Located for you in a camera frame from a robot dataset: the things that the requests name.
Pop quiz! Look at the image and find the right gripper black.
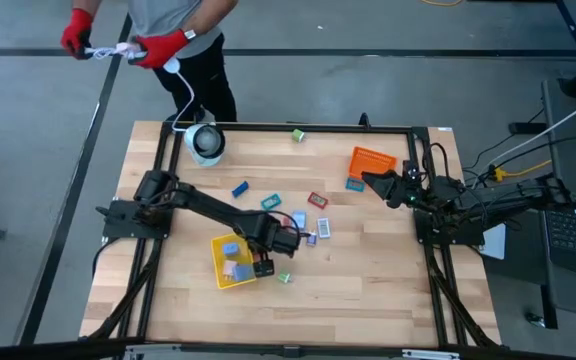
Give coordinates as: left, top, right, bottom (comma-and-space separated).
361, 168, 437, 214

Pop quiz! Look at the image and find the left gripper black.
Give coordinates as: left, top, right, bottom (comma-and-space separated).
253, 222, 303, 279

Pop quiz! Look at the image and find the yellow plastic basket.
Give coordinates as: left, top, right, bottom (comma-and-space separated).
210, 232, 258, 291

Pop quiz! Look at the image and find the red rectangular case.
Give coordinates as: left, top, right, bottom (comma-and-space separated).
307, 191, 330, 210

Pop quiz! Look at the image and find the person's forearm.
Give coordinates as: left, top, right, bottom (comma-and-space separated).
180, 0, 239, 39
72, 0, 104, 16

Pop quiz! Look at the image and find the orange plastic basket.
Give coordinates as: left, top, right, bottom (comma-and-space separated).
347, 145, 398, 181

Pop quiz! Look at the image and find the white paper sheet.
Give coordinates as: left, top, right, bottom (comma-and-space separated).
481, 222, 508, 261

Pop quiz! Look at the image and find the black power strip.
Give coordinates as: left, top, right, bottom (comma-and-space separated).
508, 121, 548, 136

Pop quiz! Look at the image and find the black laptop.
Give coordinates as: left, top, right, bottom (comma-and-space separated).
542, 197, 576, 284

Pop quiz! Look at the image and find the black caster wheel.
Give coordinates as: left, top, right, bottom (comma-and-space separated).
525, 310, 547, 329

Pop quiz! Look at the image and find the person's red glove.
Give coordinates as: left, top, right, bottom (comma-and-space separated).
60, 8, 94, 61
128, 28, 190, 70

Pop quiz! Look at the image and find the person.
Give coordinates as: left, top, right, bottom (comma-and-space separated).
60, 0, 239, 124

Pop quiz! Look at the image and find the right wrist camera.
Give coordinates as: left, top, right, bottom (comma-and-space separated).
401, 159, 423, 184

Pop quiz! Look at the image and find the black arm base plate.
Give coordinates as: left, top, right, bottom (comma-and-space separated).
412, 207, 487, 247
95, 198, 175, 241

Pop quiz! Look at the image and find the black aluminium table frame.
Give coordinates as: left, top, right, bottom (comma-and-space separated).
80, 119, 502, 351

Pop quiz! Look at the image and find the yellow plug with cable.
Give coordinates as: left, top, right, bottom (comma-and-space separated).
490, 158, 554, 183

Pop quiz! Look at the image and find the white thick cable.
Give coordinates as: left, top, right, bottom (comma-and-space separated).
477, 89, 576, 174

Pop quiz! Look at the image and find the white fan power cord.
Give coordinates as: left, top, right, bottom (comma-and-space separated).
162, 55, 197, 134

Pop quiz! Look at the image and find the white cable bundle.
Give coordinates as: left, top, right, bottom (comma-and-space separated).
83, 42, 148, 61

